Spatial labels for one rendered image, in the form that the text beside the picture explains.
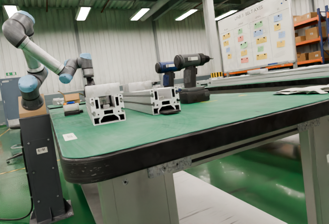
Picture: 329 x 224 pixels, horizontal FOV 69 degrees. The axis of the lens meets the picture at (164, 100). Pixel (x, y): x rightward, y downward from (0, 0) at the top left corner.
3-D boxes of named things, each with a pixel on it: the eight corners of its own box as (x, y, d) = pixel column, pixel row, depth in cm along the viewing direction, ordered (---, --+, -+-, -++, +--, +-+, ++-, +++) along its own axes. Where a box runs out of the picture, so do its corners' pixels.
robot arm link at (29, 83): (17, 98, 169) (13, 83, 160) (26, 85, 179) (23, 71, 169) (35, 101, 171) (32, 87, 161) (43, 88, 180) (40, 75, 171)
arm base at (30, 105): (22, 112, 173) (19, 103, 167) (20, 97, 182) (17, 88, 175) (45, 108, 180) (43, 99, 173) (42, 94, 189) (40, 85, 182)
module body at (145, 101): (117, 106, 155) (115, 93, 154) (132, 103, 158) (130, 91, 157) (152, 115, 79) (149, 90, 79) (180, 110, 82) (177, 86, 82)
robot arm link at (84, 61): (82, 55, 172) (93, 53, 170) (84, 70, 172) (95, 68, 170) (76, 54, 164) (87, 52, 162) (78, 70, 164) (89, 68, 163)
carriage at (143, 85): (124, 98, 124) (122, 84, 124) (144, 95, 127) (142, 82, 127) (129, 98, 109) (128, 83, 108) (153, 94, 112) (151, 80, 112)
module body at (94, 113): (86, 111, 149) (84, 97, 148) (103, 108, 152) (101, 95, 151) (93, 125, 73) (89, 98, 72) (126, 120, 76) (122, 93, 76)
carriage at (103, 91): (86, 104, 94) (84, 87, 94) (115, 100, 98) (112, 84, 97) (88, 106, 79) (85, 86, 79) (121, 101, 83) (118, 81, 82)
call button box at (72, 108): (65, 115, 137) (63, 104, 137) (83, 112, 140) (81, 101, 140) (64, 116, 130) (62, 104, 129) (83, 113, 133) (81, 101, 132)
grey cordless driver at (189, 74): (177, 104, 110) (171, 56, 108) (212, 98, 118) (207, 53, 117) (186, 104, 103) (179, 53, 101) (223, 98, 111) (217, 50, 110)
